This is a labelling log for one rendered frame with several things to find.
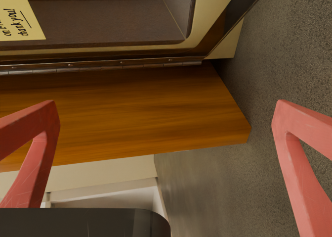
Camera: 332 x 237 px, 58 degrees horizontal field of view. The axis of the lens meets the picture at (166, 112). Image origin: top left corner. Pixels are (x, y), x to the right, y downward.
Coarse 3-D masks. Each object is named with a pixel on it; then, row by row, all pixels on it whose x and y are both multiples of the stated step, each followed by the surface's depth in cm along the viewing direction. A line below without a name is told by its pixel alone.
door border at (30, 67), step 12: (108, 60) 35; (120, 60) 36; (132, 60) 36; (144, 60) 37; (156, 60) 37; (168, 60) 38; (180, 60) 38; (192, 60) 39; (0, 72) 34; (36, 72) 35; (48, 72) 36
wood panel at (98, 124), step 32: (0, 96) 40; (32, 96) 40; (64, 96) 41; (96, 96) 41; (128, 96) 42; (160, 96) 42; (192, 96) 43; (224, 96) 44; (64, 128) 36; (96, 128) 37; (128, 128) 37; (160, 128) 37; (192, 128) 38; (224, 128) 38; (64, 160) 35; (96, 160) 36
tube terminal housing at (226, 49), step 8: (240, 24) 39; (232, 32) 39; (224, 40) 40; (232, 40) 40; (216, 48) 41; (224, 48) 41; (232, 48) 41; (208, 56) 41; (216, 56) 41; (224, 56) 42; (232, 56) 42
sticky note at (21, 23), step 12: (0, 0) 21; (12, 0) 21; (24, 0) 21; (0, 12) 22; (12, 12) 23; (24, 12) 23; (0, 24) 24; (12, 24) 24; (24, 24) 25; (36, 24) 25; (0, 36) 26; (12, 36) 26; (24, 36) 27; (36, 36) 27
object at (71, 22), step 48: (48, 0) 22; (96, 0) 23; (144, 0) 23; (192, 0) 24; (240, 0) 25; (0, 48) 29; (48, 48) 30; (96, 48) 31; (144, 48) 33; (192, 48) 35
